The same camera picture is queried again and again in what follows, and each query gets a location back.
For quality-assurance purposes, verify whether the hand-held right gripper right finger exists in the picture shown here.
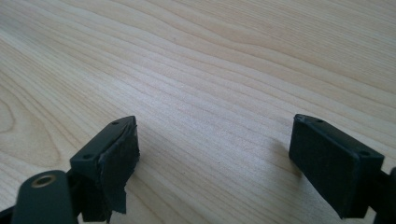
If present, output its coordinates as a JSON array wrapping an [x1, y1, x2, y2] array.
[[288, 113, 386, 220]]

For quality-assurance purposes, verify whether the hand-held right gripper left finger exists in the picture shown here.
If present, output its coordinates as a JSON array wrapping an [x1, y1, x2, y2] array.
[[69, 115, 141, 223]]

